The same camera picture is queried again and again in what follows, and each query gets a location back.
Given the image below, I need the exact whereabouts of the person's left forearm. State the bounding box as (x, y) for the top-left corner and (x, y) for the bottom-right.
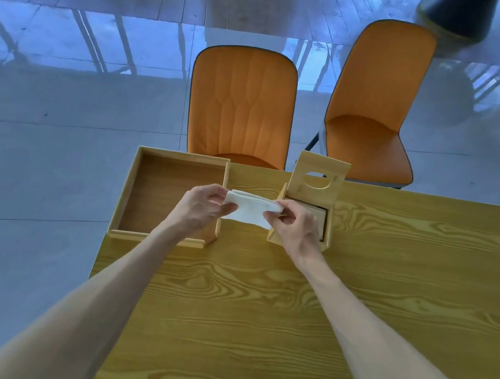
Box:
(0, 195), (186, 379)

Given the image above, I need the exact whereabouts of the black cone-shaped base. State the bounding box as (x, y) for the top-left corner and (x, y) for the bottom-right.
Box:
(412, 0), (499, 47)

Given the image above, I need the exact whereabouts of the orange smooth chair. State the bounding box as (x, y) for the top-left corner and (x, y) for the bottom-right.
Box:
(301, 8), (441, 193)

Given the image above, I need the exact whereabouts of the person's right hand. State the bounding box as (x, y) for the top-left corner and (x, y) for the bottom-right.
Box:
(254, 194), (336, 273)

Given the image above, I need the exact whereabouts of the person's left hand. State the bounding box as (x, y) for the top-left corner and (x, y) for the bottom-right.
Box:
(165, 176), (243, 243)

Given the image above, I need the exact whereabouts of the open wooden tray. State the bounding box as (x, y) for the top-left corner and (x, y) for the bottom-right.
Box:
(106, 140), (233, 257)

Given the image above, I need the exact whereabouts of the orange quilted chair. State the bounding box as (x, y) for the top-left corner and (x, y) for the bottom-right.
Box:
(177, 36), (306, 173)

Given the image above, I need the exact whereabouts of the person's right forearm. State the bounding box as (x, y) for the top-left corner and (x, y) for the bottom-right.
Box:
(286, 258), (500, 379)

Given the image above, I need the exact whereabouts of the stack of napkins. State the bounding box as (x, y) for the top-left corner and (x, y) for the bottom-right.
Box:
(220, 187), (287, 231)

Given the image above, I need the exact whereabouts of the wooden box with hole lid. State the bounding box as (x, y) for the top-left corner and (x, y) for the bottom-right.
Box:
(265, 146), (352, 256)

